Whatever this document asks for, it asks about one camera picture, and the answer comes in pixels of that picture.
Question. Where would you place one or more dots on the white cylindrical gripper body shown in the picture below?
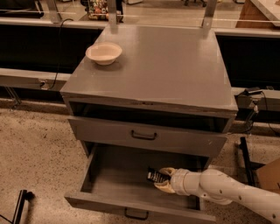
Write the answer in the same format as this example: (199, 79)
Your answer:
(178, 180)

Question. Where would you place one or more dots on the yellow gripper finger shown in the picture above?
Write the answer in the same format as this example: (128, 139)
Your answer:
(164, 187)
(167, 171)

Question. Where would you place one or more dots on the black rxbar chocolate bar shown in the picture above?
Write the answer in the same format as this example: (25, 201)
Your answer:
(156, 177)

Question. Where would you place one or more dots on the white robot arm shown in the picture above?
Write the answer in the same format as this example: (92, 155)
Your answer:
(218, 187)

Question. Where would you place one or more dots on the grey upper drawer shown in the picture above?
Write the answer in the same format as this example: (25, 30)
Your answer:
(192, 142)

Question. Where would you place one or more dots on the grey open lower drawer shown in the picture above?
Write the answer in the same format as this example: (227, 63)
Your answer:
(116, 177)

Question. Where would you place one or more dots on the grey drawer cabinet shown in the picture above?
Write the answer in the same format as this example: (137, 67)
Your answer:
(166, 76)

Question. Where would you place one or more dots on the black metal stand right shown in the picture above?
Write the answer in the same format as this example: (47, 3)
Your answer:
(248, 168)

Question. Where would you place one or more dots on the black metal stand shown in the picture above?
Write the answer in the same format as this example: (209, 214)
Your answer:
(248, 168)
(24, 196)

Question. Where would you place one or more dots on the brown cardboard box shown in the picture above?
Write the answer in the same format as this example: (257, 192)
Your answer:
(269, 176)

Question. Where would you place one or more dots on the black power adapter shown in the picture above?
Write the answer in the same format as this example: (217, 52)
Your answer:
(253, 91)

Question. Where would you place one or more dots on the white ceramic bowl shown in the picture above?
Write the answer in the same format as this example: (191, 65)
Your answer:
(104, 53)

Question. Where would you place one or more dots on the black metal stand left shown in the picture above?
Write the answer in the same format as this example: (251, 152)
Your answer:
(24, 196)

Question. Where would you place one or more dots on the colourful snack rack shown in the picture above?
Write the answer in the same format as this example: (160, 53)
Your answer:
(98, 10)

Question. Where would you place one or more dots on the black lower drawer handle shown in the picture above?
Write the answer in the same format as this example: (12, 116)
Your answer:
(136, 214)

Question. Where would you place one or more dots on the black drawer handle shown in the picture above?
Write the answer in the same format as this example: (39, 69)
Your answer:
(143, 136)
(136, 214)

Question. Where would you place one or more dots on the black upper drawer handle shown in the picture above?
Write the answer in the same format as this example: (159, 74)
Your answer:
(143, 136)

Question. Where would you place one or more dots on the grey metal rail shelf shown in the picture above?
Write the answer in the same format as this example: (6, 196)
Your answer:
(16, 78)

